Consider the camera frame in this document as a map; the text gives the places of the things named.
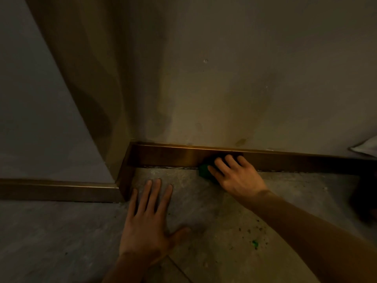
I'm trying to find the person's left forearm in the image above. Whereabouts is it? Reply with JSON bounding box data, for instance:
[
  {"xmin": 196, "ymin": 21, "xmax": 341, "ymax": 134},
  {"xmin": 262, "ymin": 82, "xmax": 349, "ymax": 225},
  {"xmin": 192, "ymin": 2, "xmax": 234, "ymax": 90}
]
[{"xmin": 102, "ymin": 251, "xmax": 166, "ymax": 283}]

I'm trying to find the bronze metal corner panel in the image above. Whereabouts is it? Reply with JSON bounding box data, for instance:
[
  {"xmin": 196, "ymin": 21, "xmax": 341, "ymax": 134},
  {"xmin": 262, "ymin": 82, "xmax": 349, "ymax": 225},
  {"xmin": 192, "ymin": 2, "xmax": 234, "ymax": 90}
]
[{"xmin": 24, "ymin": 0, "xmax": 131, "ymax": 184}]

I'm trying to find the bronze metal baseboard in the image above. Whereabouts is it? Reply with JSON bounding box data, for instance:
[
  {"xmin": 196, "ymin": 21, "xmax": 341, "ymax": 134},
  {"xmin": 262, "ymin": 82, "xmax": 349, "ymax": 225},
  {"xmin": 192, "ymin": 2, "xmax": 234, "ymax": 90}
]
[
  {"xmin": 117, "ymin": 141, "xmax": 377, "ymax": 201},
  {"xmin": 0, "ymin": 178, "xmax": 125, "ymax": 204}
]

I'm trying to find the person's right hand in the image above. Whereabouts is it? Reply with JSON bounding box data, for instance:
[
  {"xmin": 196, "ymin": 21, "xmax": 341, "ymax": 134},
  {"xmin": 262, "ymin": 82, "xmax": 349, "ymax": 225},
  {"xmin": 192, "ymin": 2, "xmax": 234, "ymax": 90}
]
[{"xmin": 207, "ymin": 154, "xmax": 269, "ymax": 201}]

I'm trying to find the person's left hand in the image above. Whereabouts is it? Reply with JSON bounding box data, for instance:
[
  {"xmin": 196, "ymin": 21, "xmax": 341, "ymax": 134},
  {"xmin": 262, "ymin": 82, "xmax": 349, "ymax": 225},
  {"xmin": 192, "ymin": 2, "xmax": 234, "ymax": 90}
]
[{"xmin": 119, "ymin": 178, "xmax": 192, "ymax": 262}]

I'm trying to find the person's right forearm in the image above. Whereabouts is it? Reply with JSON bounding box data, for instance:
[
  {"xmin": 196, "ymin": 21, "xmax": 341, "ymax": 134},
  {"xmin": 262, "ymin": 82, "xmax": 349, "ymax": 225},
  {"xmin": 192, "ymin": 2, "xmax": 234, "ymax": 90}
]
[{"xmin": 237, "ymin": 189, "xmax": 377, "ymax": 283}]

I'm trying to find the green scrubbing sponge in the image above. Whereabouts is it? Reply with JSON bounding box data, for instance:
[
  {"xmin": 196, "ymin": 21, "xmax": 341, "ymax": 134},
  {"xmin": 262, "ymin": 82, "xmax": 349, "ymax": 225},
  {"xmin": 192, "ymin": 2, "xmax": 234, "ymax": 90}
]
[{"xmin": 198, "ymin": 161, "xmax": 220, "ymax": 184}]

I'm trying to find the white cloth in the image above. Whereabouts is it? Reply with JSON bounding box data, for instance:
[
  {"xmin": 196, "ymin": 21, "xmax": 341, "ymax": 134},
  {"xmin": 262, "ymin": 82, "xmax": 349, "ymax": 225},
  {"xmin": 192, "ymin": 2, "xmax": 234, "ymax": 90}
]
[{"xmin": 349, "ymin": 136, "xmax": 377, "ymax": 158}]

